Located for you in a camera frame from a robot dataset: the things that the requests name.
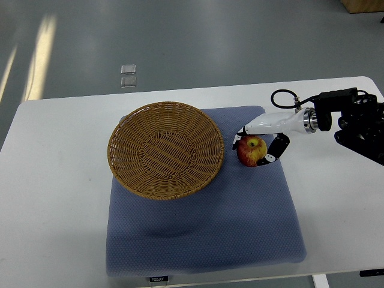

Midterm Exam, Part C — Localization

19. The black bracket under table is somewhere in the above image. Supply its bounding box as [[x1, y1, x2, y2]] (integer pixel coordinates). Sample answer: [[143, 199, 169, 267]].
[[359, 269, 384, 277]]

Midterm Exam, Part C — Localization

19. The white table leg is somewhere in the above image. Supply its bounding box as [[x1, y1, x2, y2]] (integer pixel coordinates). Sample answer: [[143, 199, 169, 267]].
[[312, 274, 330, 288]]

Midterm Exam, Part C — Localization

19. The wooden box corner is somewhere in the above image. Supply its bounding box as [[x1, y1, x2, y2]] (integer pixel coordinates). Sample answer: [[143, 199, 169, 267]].
[[340, 0, 384, 14]]

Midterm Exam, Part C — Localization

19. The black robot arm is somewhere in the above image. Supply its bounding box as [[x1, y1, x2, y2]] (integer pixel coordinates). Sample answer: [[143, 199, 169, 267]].
[[271, 88, 383, 165]]

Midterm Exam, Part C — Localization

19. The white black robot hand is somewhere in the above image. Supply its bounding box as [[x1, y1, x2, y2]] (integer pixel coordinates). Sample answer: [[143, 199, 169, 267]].
[[232, 108, 319, 167]]

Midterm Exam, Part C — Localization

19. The red yellow apple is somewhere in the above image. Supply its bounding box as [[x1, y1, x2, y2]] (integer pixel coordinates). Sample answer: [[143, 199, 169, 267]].
[[236, 136, 267, 167]]

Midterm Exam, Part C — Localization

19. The brown wicker basket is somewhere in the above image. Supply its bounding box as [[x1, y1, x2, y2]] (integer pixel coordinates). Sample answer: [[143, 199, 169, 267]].
[[107, 101, 224, 200]]

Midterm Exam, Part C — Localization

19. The lower floor outlet plate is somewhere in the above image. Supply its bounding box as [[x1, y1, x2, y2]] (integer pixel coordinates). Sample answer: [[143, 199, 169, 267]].
[[121, 76, 137, 88]]

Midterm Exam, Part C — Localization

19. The floor outlet plate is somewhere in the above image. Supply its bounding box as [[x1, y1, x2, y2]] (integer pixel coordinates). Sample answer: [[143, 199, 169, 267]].
[[121, 76, 137, 88], [121, 64, 136, 75]]

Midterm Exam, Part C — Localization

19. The blue grey fabric mat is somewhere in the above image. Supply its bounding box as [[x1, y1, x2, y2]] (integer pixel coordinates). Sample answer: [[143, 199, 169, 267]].
[[106, 106, 307, 277]]

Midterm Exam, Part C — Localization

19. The black table control label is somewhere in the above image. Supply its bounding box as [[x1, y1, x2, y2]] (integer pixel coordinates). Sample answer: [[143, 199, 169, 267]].
[[148, 275, 169, 283]]

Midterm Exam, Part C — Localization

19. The upper floor outlet plate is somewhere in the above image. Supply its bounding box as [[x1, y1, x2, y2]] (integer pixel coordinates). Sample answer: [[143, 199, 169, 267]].
[[121, 64, 136, 75]]

